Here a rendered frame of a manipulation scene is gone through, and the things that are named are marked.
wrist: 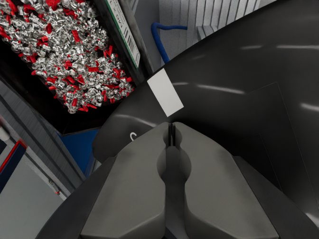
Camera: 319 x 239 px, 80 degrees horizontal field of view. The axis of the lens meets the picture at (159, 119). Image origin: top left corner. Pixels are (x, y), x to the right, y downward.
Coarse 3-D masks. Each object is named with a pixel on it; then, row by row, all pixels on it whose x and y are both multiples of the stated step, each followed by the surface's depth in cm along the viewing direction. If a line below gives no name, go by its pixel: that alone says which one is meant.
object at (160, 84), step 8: (160, 72) 14; (152, 80) 15; (160, 80) 14; (168, 80) 14; (152, 88) 15; (160, 88) 14; (168, 88) 14; (160, 96) 14; (168, 96) 14; (176, 96) 14; (160, 104) 15; (168, 104) 14; (176, 104) 14; (168, 112) 14
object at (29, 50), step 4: (24, 44) 22; (28, 44) 22; (24, 48) 22; (28, 48) 22; (32, 48) 22; (24, 52) 22; (28, 52) 22; (32, 52) 22; (28, 56) 23; (32, 56) 23; (32, 60) 23
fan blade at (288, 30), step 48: (288, 0) 10; (192, 48) 13; (240, 48) 11; (288, 48) 10; (144, 96) 15; (192, 96) 13; (240, 96) 12; (288, 96) 11; (96, 144) 20; (240, 144) 12; (288, 144) 11; (288, 192) 11
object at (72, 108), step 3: (75, 99) 28; (72, 102) 29; (75, 102) 28; (69, 105) 29; (72, 105) 29; (75, 105) 29; (69, 108) 29; (72, 108) 29; (75, 108) 29; (69, 111) 29; (72, 111) 29; (75, 111) 29
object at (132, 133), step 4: (132, 124) 16; (132, 128) 17; (136, 128) 16; (124, 132) 17; (128, 132) 17; (132, 132) 17; (136, 132) 16; (140, 132) 16; (124, 136) 17; (128, 136) 17; (132, 136) 17; (136, 136) 17; (128, 140) 17; (132, 140) 17
